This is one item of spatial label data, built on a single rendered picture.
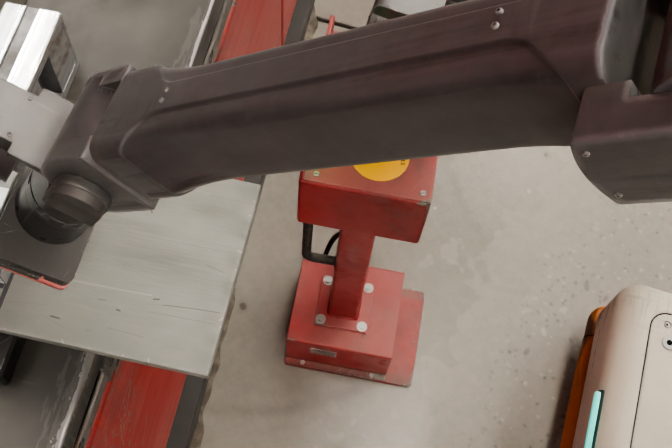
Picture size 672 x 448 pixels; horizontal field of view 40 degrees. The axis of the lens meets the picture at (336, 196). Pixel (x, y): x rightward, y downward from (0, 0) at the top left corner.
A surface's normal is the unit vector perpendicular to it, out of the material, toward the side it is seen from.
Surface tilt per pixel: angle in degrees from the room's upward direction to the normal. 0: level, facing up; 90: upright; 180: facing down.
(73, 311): 0
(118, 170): 89
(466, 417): 0
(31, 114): 27
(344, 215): 90
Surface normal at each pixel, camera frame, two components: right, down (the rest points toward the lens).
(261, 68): -0.60, -0.52
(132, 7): 0.05, -0.45
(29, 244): 0.48, -0.30
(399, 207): -0.18, 0.87
